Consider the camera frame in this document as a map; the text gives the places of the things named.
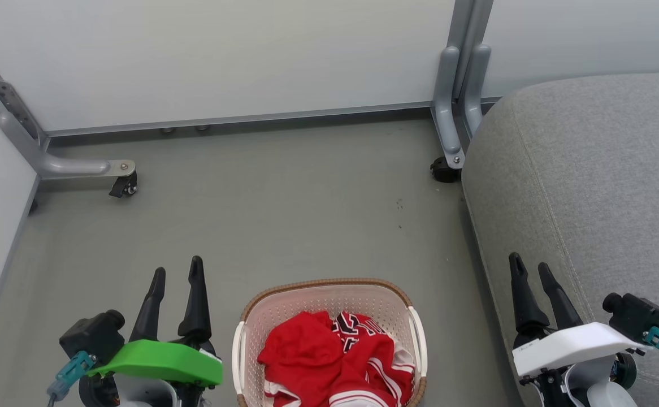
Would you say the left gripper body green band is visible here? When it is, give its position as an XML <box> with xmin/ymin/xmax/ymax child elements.
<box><xmin>79</xmin><ymin>335</ymin><xmax>224</xmax><ymax>407</ymax></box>

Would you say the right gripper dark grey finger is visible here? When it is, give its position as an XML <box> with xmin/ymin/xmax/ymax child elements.
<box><xmin>509</xmin><ymin>252</ymin><xmax>551</xmax><ymax>335</ymax></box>
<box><xmin>537</xmin><ymin>262</ymin><xmax>584</xmax><ymax>330</ymax></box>

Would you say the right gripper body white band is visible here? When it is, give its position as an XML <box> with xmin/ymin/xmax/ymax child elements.
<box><xmin>512</xmin><ymin>321</ymin><xmax>655</xmax><ymax>407</ymax></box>

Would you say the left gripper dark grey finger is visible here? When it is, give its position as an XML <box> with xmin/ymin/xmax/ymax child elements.
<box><xmin>130</xmin><ymin>267</ymin><xmax>167</xmax><ymax>343</ymax></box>
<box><xmin>178</xmin><ymin>256</ymin><xmax>213</xmax><ymax>343</ymax></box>

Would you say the red shorts white trim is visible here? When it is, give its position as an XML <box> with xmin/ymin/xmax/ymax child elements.
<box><xmin>257</xmin><ymin>311</ymin><xmax>346</xmax><ymax>407</ymax></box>

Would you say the grey fabric sofa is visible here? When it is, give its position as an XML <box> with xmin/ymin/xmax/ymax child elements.
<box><xmin>461</xmin><ymin>71</ymin><xmax>659</xmax><ymax>407</ymax></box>

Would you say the white laundry basket brown rim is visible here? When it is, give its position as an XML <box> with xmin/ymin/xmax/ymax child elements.
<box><xmin>232</xmin><ymin>278</ymin><xmax>428</xmax><ymax>407</ymax></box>

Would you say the black caster wheel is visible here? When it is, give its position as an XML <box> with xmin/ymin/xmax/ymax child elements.
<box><xmin>109</xmin><ymin>171</ymin><xmax>138</xmax><ymax>198</ymax></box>
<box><xmin>430</xmin><ymin>157</ymin><xmax>461</xmax><ymax>183</ymax></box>

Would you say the grey partition foot with caster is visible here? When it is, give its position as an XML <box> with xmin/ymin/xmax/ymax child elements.
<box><xmin>431</xmin><ymin>46</ymin><xmax>466</xmax><ymax>170</ymax></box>
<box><xmin>0</xmin><ymin>111</ymin><xmax>137</xmax><ymax>180</ymax></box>

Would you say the grey partition foot without caster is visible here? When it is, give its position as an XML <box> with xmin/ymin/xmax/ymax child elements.
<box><xmin>463</xmin><ymin>44</ymin><xmax>492</xmax><ymax>137</ymax></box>

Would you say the grey partition base rail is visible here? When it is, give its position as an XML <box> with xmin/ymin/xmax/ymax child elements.
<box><xmin>44</xmin><ymin>101</ymin><xmax>435</xmax><ymax>138</ymax></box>

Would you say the grey metal partition post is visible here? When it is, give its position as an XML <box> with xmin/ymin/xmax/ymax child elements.
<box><xmin>0</xmin><ymin>28</ymin><xmax>45</xmax><ymax>142</ymax></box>
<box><xmin>446</xmin><ymin>0</ymin><xmax>495</xmax><ymax>102</ymax></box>

